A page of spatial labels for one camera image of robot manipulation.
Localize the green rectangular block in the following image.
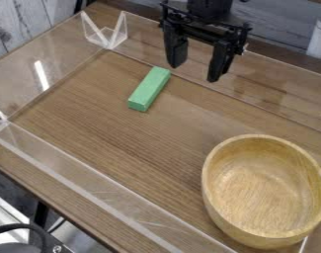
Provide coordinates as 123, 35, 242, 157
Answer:
127, 66, 170, 112

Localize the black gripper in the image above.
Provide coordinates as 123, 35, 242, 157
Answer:
161, 0, 253, 82

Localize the black table leg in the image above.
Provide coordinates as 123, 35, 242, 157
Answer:
34, 202, 50, 228

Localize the clear acrylic barrier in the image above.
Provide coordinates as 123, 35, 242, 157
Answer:
0, 8, 321, 253

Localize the light wooden bowl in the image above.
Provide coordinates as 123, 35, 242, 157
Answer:
201, 134, 321, 250

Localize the black cable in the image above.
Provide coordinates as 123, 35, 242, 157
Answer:
0, 223, 51, 253

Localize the white cylindrical container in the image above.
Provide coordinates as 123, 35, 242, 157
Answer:
306, 17, 321, 59

